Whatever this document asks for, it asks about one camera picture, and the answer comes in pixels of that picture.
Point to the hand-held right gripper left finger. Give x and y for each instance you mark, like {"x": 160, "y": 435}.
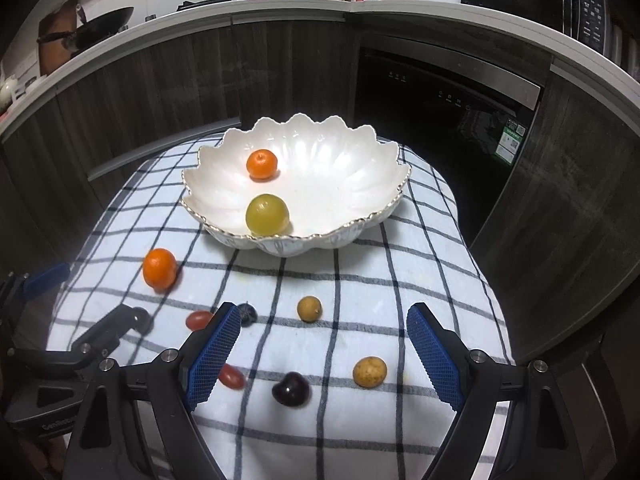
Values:
{"x": 215, "y": 355}

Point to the checked white cloth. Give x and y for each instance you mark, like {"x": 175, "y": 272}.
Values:
{"x": 350, "y": 285}

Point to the black dishwasher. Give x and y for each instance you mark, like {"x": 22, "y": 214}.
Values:
{"x": 425, "y": 135}

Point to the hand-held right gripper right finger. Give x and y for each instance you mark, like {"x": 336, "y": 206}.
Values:
{"x": 435, "y": 355}

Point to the black wok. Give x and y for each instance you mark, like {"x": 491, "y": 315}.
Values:
{"x": 100, "y": 22}

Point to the dark wood kitchen cabinet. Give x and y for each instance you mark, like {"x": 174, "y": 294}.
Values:
{"x": 175, "y": 85}

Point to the red cherry tomato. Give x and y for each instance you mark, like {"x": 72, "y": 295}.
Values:
{"x": 197, "y": 319}
{"x": 231, "y": 376}

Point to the small mandarin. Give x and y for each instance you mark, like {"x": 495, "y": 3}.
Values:
{"x": 261, "y": 164}

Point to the white scalloped bowl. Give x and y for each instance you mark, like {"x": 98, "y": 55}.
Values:
{"x": 325, "y": 185}

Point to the wooden cutting board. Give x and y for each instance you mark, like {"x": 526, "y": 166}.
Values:
{"x": 50, "y": 55}

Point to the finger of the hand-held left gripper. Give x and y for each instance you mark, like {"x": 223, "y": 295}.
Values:
{"x": 47, "y": 277}
{"x": 112, "y": 327}

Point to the white teapot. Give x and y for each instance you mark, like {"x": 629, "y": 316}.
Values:
{"x": 7, "y": 87}

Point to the dark purple plum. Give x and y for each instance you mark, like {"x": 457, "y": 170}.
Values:
{"x": 290, "y": 389}

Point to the brown longan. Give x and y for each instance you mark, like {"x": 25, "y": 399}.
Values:
{"x": 309, "y": 308}

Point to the speckled yellow fruit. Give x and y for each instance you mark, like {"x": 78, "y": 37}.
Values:
{"x": 369, "y": 371}

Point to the green grape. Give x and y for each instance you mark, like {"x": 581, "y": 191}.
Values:
{"x": 267, "y": 215}

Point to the black stove grate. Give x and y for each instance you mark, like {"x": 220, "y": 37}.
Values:
{"x": 200, "y": 2}

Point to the large mandarin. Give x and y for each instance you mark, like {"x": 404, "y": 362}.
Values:
{"x": 160, "y": 269}

